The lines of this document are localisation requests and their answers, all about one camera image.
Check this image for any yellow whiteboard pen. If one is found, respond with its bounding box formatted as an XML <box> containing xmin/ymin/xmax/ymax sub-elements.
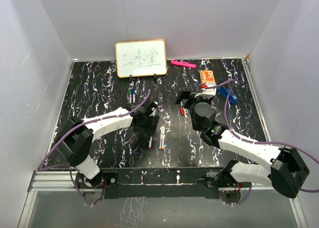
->
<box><xmin>159</xmin><ymin>125</ymin><xmax>164</xmax><ymax>150</ymax></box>

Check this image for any red whiteboard pen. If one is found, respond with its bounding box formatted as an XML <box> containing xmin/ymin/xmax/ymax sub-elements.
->
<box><xmin>148</xmin><ymin>136</ymin><xmax>153</xmax><ymax>149</ymax></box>

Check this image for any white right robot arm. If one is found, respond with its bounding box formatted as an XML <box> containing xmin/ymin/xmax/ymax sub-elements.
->
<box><xmin>175</xmin><ymin>89</ymin><xmax>310</xmax><ymax>198</ymax></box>

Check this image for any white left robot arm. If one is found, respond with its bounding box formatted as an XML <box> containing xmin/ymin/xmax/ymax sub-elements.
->
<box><xmin>55</xmin><ymin>99</ymin><xmax>160</xmax><ymax>188</ymax></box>

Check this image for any purple whiteboard pen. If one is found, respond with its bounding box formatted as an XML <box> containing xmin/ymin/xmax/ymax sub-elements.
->
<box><xmin>160</xmin><ymin>125</ymin><xmax>165</xmax><ymax>151</ymax></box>

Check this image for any blue stapler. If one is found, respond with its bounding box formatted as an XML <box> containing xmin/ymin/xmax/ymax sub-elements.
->
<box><xmin>217</xmin><ymin>87</ymin><xmax>237</xmax><ymax>104</ymax></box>

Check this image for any small yellow-framed whiteboard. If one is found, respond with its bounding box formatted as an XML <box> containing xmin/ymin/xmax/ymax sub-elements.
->
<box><xmin>115</xmin><ymin>39</ymin><xmax>167</xmax><ymax>78</ymax></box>

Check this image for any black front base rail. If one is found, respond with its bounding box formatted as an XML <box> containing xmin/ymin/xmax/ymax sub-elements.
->
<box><xmin>74</xmin><ymin>167</ymin><xmax>252</xmax><ymax>200</ymax></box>

